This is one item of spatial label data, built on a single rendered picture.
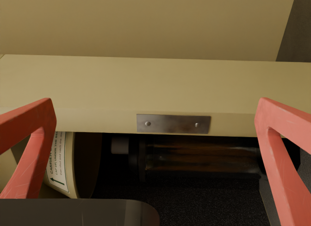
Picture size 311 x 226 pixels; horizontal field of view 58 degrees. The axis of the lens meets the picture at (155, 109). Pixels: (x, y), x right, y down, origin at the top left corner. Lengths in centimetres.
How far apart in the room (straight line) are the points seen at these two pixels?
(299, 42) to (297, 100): 33
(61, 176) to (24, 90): 12
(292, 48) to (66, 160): 50
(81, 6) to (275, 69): 47
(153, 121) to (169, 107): 2
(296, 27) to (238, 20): 13
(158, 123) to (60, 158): 15
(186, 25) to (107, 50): 20
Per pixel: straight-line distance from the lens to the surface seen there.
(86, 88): 30
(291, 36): 67
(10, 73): 36
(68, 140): 36
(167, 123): 27
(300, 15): 65
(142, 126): 27
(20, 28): 76
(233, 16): 69
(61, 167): 37
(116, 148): 43
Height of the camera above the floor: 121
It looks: 1 degrees up
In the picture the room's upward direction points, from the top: 88 degrees counter-clockwise
